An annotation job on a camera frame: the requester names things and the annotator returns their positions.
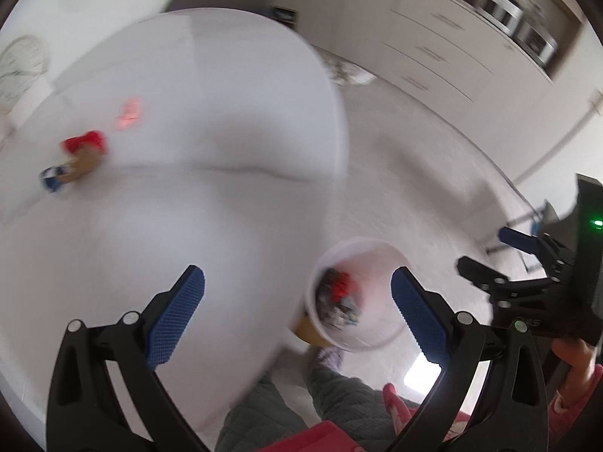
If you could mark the blue patterned packet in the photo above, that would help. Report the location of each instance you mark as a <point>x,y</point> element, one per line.
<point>52,179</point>

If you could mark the silver rice cooker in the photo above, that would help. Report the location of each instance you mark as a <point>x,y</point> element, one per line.
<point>536,41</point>

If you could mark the pink garment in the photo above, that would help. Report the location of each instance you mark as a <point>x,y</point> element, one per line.
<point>311,439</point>

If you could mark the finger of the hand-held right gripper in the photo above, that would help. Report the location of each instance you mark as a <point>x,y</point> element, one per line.
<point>518,240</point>
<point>485,275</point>

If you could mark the beige drawer cabinet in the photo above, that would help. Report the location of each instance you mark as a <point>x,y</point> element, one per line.
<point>447,52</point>

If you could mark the yellow stool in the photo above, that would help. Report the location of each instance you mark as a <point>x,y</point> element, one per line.
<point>308,330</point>

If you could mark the pale pink bin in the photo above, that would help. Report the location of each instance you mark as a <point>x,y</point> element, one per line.
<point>362,334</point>

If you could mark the round white wall clock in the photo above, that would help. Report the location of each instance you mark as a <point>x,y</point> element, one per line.
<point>21,68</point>

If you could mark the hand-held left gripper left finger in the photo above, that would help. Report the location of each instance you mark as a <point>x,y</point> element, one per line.
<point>175,321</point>

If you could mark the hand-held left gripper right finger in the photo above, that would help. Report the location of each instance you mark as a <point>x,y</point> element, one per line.
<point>420,316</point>

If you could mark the small red paper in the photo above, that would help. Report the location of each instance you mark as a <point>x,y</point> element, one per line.
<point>338,286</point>

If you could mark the person's right hand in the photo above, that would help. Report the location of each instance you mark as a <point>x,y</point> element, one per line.
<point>574,355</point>

